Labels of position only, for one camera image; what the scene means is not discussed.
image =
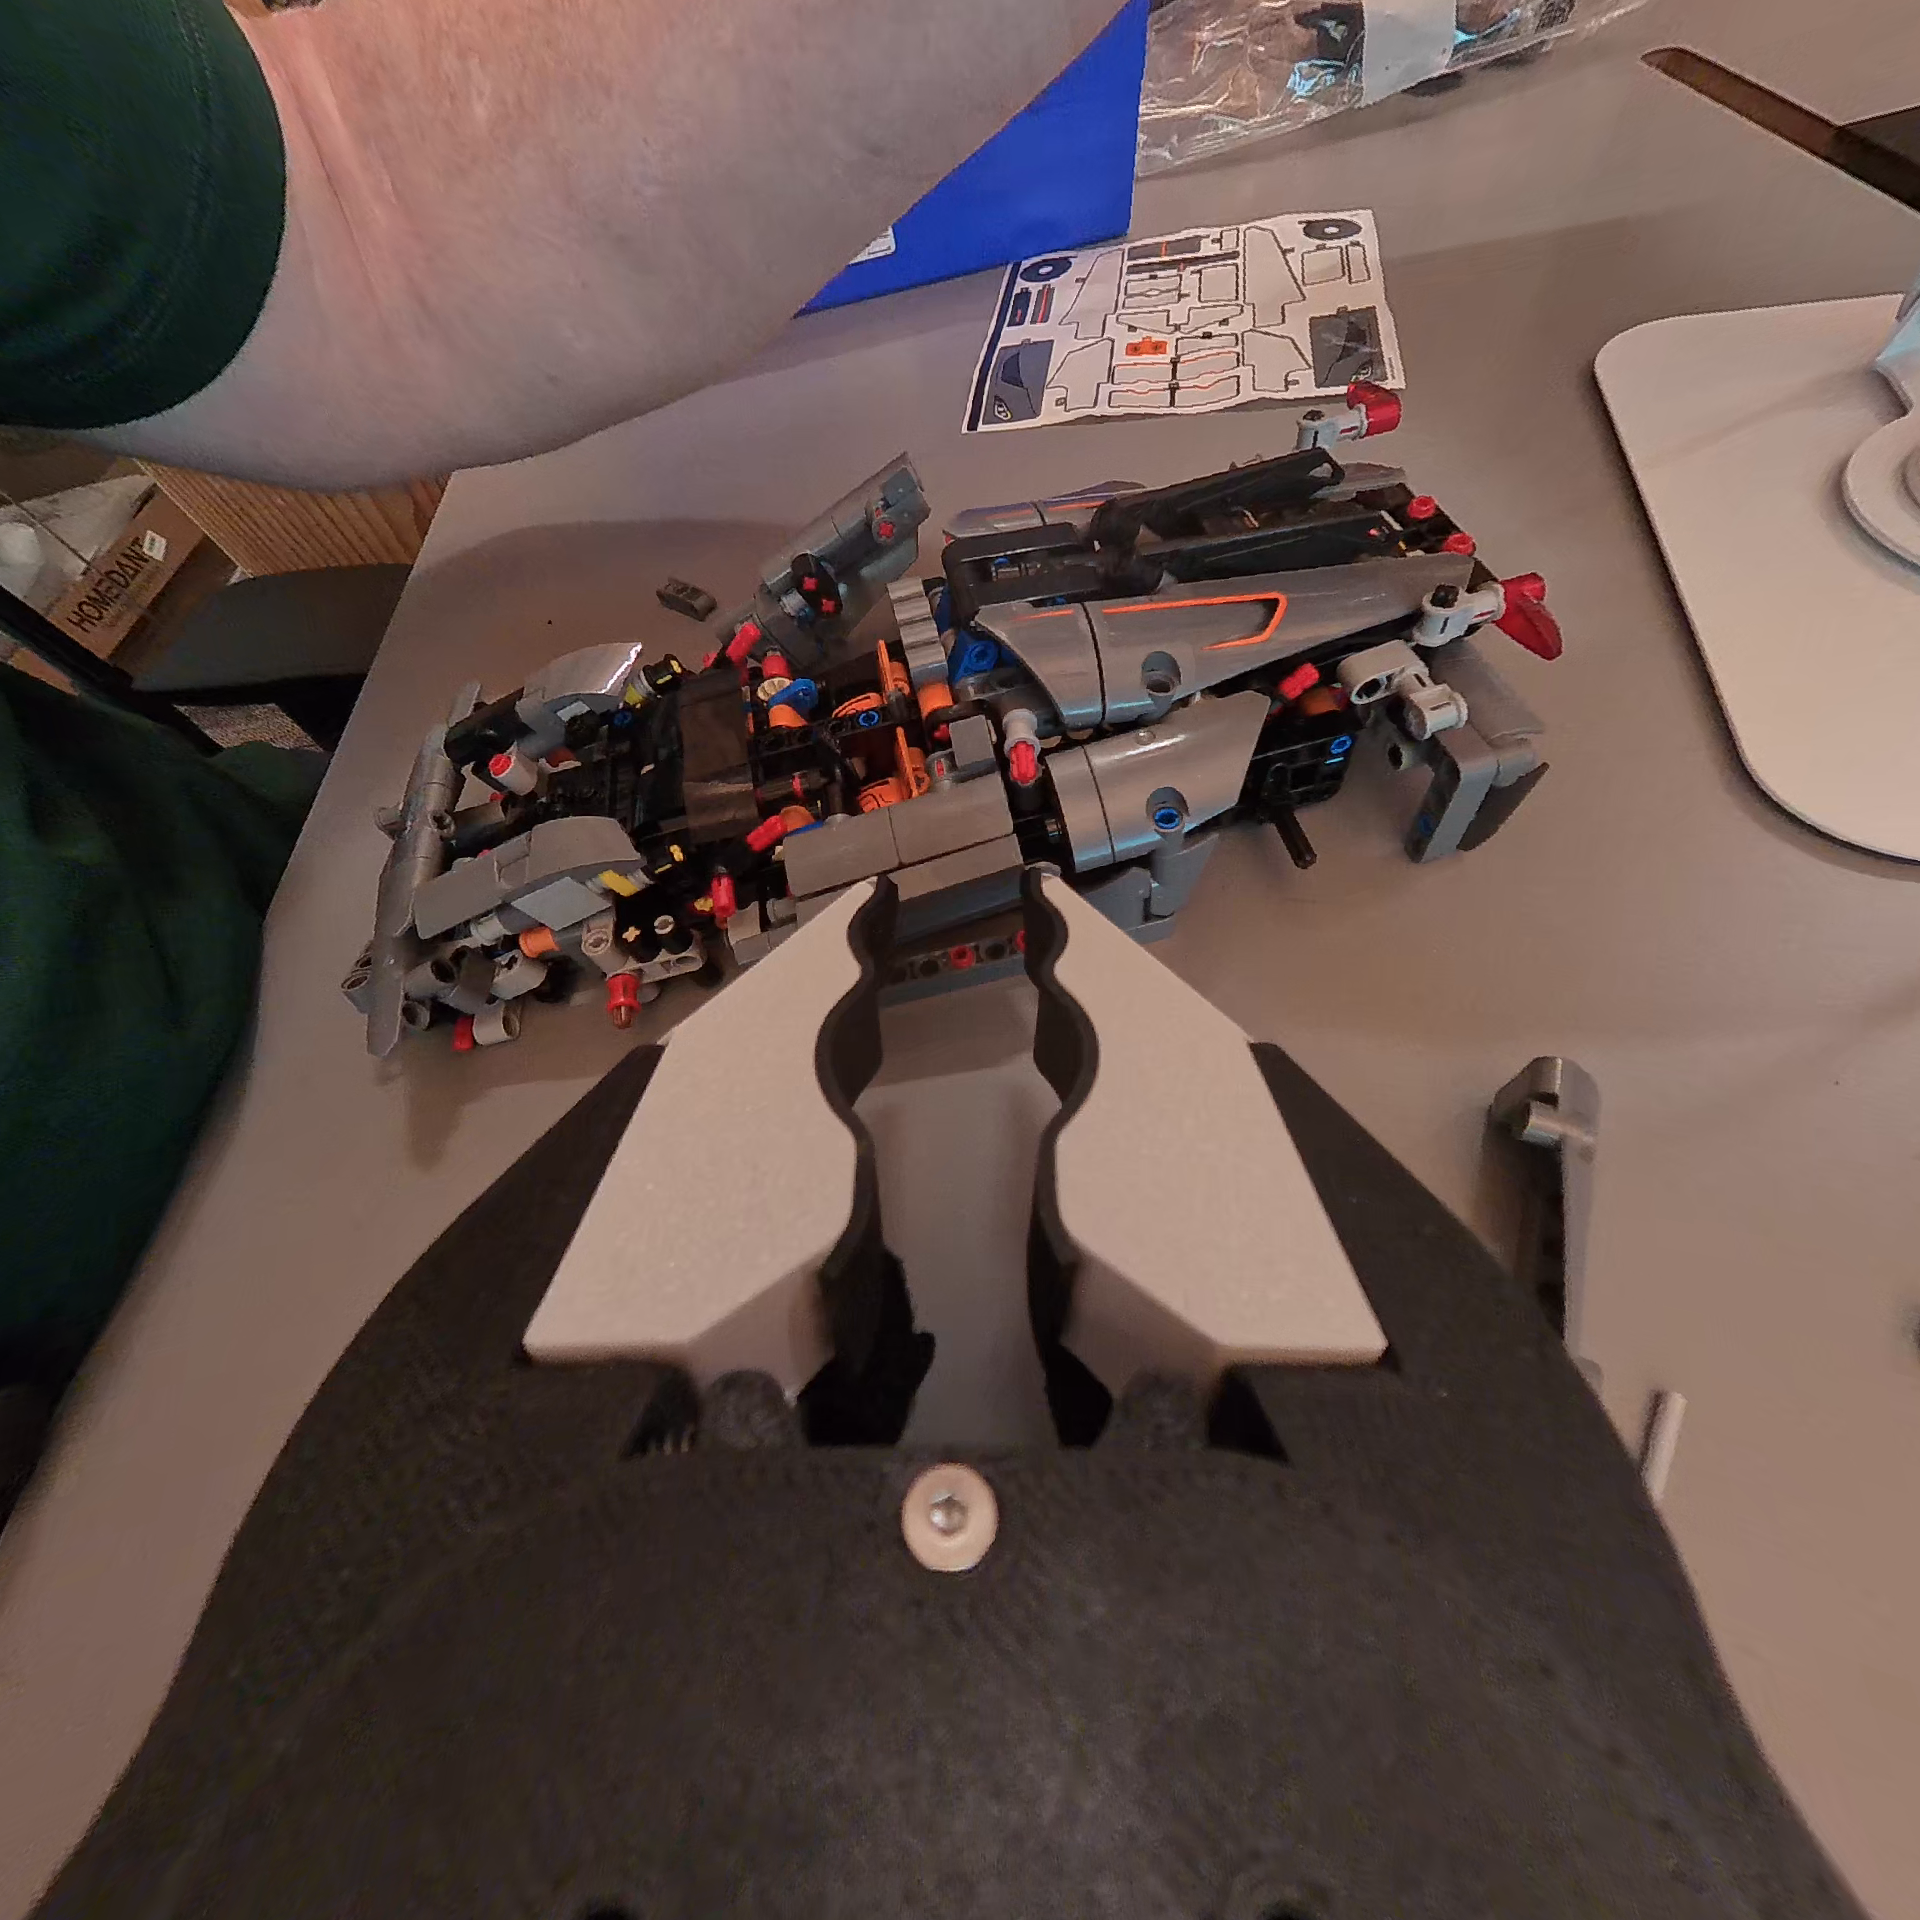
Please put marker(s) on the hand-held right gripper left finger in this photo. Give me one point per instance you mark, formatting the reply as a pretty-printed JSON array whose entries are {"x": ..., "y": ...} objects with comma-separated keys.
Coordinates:
[{"x": 690, "y": 1200}]

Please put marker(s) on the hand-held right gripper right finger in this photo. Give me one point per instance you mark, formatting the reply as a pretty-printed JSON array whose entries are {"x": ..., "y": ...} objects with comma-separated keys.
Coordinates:
[{"x": 1200, "y": 1200}]

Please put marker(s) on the grey lego car model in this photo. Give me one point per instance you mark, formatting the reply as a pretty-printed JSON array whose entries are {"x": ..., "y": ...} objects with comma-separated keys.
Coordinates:
[{"x": 1126, "y": 635}]

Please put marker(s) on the person's left forearm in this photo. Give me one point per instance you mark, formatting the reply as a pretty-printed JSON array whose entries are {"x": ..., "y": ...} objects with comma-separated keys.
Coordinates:
[{"x": 601, "y": 229}]

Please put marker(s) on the dark grey lego panel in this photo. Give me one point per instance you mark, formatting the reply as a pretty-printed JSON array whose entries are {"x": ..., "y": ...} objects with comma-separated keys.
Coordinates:
[{"x": 1558, "y": 1200}]

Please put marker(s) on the light grey lego axle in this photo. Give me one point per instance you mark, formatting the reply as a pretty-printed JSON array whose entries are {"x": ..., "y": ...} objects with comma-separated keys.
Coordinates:
[{"x": 1665, "y": 1439}]

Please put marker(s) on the small black lego piece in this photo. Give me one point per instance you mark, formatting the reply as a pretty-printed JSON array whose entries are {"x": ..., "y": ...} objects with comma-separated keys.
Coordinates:
[{"x": 690, "y": 597}]

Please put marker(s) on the lego sticker sheet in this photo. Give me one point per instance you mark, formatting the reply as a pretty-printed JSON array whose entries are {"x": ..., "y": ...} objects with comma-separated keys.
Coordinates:
[{"x": 1187, "y": 326}]

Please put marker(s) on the cardboard box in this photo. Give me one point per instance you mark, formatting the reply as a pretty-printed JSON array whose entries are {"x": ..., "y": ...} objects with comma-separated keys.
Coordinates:
[{"x": 110, "y": 597}]

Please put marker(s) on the white stand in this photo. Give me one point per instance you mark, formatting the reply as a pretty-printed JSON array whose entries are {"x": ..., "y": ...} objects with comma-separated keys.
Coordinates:
[{"x": 1726, "y": 526}]

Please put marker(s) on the blue plastic bin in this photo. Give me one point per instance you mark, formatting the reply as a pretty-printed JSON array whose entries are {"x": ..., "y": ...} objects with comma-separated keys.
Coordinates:
[{"x": 1031, "y": 179}]

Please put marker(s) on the clear plastic bag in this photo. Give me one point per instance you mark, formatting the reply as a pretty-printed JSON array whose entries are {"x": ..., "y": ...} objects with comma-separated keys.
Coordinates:
[{"x": 1294, "y": 74}]

